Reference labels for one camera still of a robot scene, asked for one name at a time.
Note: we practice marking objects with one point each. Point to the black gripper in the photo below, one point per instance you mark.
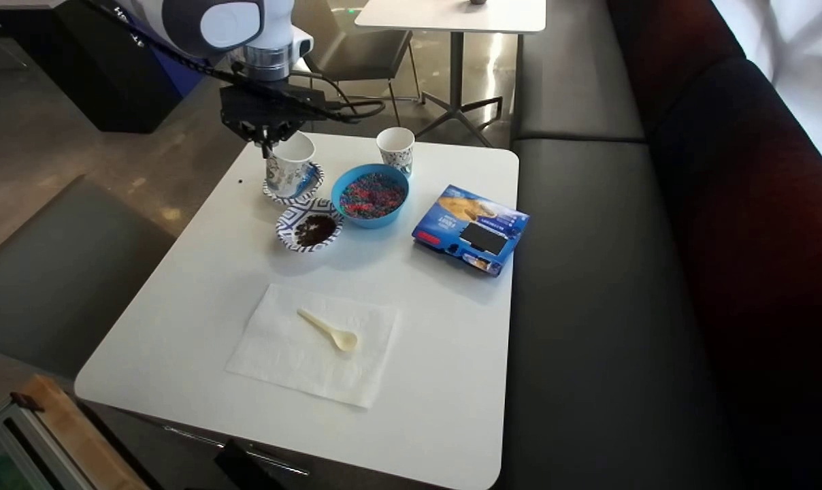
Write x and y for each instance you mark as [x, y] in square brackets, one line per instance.
[264, 115]

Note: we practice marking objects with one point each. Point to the patterned paper cup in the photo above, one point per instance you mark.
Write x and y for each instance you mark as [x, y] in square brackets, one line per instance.
[395, 147]
[293, 151]

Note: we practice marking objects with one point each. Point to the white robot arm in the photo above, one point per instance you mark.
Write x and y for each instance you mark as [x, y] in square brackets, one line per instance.
[252, 46]

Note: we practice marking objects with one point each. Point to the empty patterned paper bowl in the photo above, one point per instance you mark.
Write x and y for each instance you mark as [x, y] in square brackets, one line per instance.
[308, 228]

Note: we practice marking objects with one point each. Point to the blue bowl with candies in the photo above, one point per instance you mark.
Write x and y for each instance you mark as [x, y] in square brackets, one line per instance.
[372, 193]

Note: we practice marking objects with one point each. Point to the grey chair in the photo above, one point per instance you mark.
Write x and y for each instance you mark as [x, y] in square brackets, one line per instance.
[343, 51]

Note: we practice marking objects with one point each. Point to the blue snack box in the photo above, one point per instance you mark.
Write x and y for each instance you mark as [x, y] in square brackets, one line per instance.
[471, 228]

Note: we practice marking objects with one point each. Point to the cream plastic spoon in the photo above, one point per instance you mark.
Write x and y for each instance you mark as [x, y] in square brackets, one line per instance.
[343, 340]

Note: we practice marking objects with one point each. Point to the white paper napkin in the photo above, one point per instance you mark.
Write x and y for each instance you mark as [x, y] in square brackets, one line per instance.
[283, 350]

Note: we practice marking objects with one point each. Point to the white side table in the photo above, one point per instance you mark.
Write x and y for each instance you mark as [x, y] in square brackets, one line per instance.
[455, 16]

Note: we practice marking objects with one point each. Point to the wooden side cabinet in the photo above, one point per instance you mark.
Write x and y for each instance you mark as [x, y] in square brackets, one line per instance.
[48, 441]

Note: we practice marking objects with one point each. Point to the black bench sofa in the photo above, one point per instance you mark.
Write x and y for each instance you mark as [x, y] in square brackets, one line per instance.
[669, 294]

